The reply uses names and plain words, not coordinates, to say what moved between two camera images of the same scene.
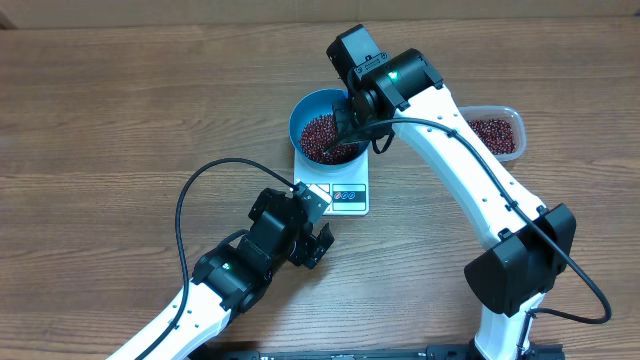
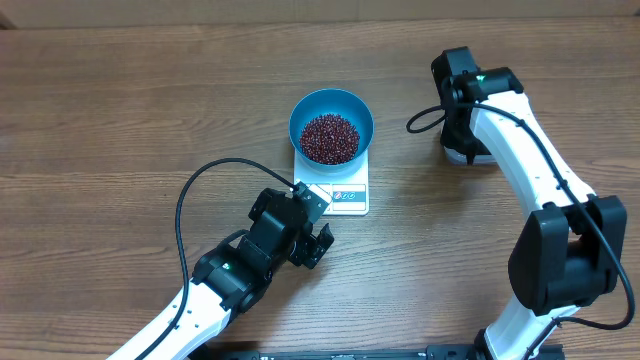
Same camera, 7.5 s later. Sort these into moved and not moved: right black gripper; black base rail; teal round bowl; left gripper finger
Moved: right black gripper
Not moved: teal round bowl; black base rail; left gripper finger
